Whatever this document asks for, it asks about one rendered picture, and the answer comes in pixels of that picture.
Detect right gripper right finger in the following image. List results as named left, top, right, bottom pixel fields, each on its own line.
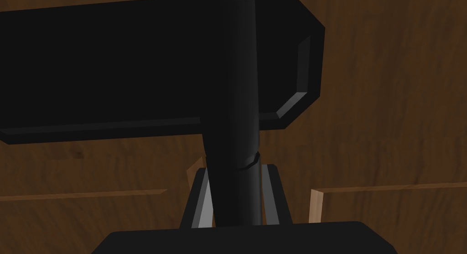
left=260, top=164, right=293, bottom=226

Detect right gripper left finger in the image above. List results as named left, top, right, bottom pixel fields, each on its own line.
left=179, top=168, right=215, bottom=229

